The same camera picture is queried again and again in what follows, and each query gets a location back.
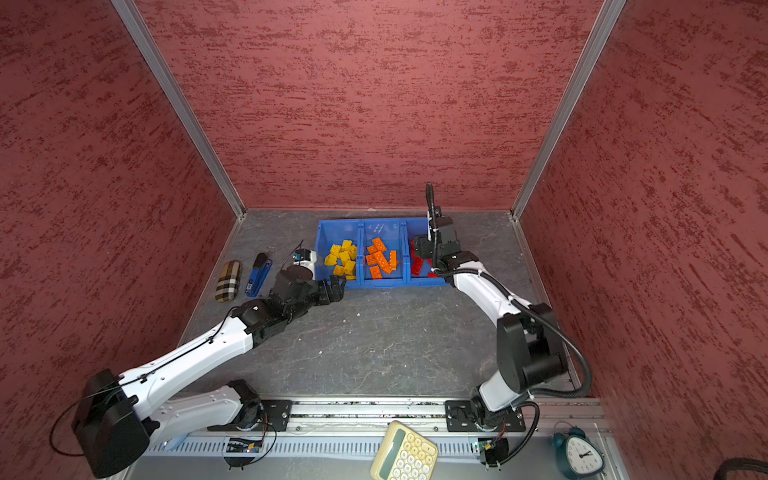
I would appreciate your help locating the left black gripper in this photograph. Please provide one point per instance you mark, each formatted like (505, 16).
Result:
(337, 290)

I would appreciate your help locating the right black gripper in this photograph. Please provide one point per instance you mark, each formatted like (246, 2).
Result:
(421, 246)

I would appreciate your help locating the blue three-compartment bin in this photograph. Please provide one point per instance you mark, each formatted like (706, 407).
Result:
(396, 233)

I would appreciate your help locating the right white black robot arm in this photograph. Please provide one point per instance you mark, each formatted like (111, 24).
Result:
(527, 353)

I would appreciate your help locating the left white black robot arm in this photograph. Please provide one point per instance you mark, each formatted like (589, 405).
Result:
(119, 417)

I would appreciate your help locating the plaid brown glasses case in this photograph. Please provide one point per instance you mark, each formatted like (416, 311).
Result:
(228, 283)

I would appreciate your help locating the cream calculator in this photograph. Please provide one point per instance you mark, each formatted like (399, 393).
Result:
(404, 454)

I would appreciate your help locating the dark green alarm clock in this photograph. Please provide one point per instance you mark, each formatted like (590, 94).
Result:
(576, 456)

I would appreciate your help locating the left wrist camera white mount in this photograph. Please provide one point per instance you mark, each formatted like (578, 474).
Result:
(305, 257)

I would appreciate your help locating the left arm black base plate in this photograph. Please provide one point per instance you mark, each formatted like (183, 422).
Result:
(263, 416)

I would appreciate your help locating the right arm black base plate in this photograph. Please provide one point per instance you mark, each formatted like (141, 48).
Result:
(472, 416)

